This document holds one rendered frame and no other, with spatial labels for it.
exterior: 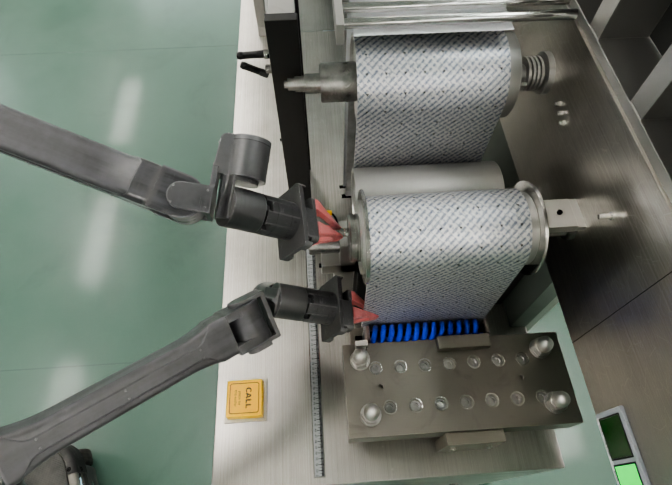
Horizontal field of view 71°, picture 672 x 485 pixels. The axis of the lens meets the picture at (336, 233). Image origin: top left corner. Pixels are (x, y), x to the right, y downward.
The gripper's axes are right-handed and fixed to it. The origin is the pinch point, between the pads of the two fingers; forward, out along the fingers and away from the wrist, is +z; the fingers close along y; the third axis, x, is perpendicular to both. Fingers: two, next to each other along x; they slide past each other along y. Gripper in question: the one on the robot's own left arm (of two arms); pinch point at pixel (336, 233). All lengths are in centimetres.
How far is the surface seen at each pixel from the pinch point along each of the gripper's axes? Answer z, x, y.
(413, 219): 3.4, 12.7, 2.9
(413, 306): 17.5, -1.6, 10.0
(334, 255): 6.4, -7.9, -0.5
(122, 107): 14, -167, -156
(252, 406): 4.4, -34.9, 20.8
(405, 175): 11.1, 7.6, -9.9
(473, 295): 22.8, 7.3, 10.4
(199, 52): 48, -143, -196
